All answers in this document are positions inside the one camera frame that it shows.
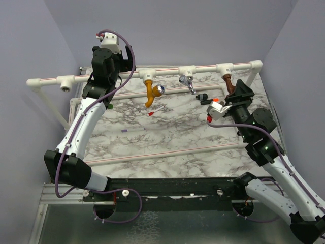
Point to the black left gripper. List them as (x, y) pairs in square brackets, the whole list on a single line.
[(127, 65)]

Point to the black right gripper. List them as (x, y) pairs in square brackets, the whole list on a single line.
[(242, 91)]

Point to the brown water faucet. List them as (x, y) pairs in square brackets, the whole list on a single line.
[(229, 85)]

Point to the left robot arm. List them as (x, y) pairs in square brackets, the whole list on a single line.
[(65, 164)]

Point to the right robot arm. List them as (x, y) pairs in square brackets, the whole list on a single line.
[(307, 221)]

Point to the orange water faucet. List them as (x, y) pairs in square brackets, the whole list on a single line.
[(153, 92)]

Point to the grey silver water faucet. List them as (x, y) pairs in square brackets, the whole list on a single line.
[(187, 81)]

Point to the black orange highlighter marker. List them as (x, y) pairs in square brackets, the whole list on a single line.
[(209, 101)]

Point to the red white marker pen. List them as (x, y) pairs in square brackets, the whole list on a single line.
[(156, 110)]

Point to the purple white marker pen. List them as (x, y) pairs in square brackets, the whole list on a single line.
[(132, 130)]

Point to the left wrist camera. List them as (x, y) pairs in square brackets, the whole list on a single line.
[(109, 41)]

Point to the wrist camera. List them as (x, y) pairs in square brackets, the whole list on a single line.
[(216, 111), (109, 41)]

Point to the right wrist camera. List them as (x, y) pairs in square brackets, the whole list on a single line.
[(216, 111)]

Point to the dark grey hose nozzle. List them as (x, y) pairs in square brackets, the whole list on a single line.
[(202, 97)]

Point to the white pvc pipe frame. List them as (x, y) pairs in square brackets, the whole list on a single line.
[(66, 82)]

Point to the aluminium table frame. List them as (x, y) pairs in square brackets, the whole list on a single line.
[(178, 143)]

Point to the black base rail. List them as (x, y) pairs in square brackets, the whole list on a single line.
[(174, 194)]

